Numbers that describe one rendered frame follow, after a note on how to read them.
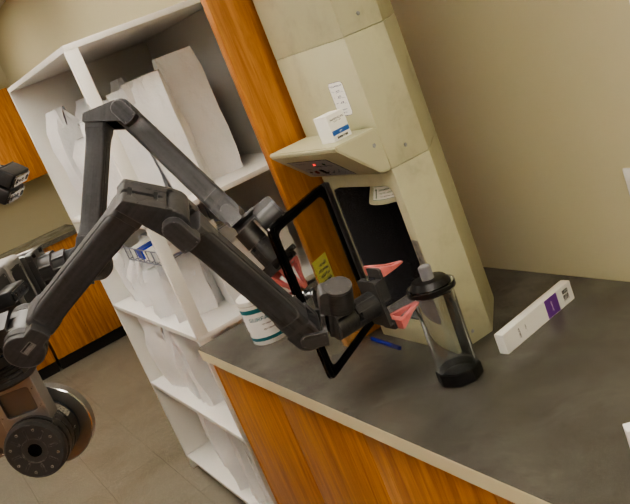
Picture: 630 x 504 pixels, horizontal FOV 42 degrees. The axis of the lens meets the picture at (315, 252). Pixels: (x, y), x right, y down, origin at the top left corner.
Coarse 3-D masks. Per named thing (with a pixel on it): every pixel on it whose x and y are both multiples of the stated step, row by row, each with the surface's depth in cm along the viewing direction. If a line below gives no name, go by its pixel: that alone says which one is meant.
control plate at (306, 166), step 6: (294, 162) 194; (300, 162) 192; (306, 162) 190; (312, 162) 188; (318, 162) 186; (324, 162) 184; (330, 162) 182; (300, 168) 198; (306, 168) 196; (312, 168) 194; (318, 168) 192; (324, 168) 190; (330, 168) 188; (336, 168) 186; (342, 168) 184; (312, 174) 201; (318, 174) 199; (324, 174) 196; (330, 174) 194; (336, 174) 192; (342, 174) 190
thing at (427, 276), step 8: (424, 264) 174; (424, 272) 172; (432, 272) 173; (440, 272) 174; (416, 280) 175; (424, 280) 173; (432, 280) 171; (440, 280) 170; (448, 280) 171; (416, 288) 171; (424, 288) 170; (432, 288) 170
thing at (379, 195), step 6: (372, 186) 194; (378, 186) 192; (384, 186) 191; (372, 192) 194; (378, 192) 192; (384, 192) 191; (390, 192) 190; (372, 198) 194; (378, 198) 192; (384, 198) 191; (390, 198) 190; (372, 204) 195; (378, 204) 192; (384, 204) 191
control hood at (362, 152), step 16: (368, 128) 177; (304, 144) 192; (320, 144) 182; (336, 144) 174; (352, 144) 173; (368, 144) 175; (288, 160) 194; (304, 160) 189; (336, 160) 179; (352, 160) 174; (368, 160) 175; (384, 160) 177; (320, 176) 201
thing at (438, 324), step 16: (432, 304) 170; (448, 304) 171; (432, 320) 172; (448, 320) 171; (464, 320) 175; (432, 336) 173; (448, 336) 172; (464, 336) 173; (432, 352) 176; (448, 352) 173; (464, 352) 173; (448, 368) 174; (464, 368) 174
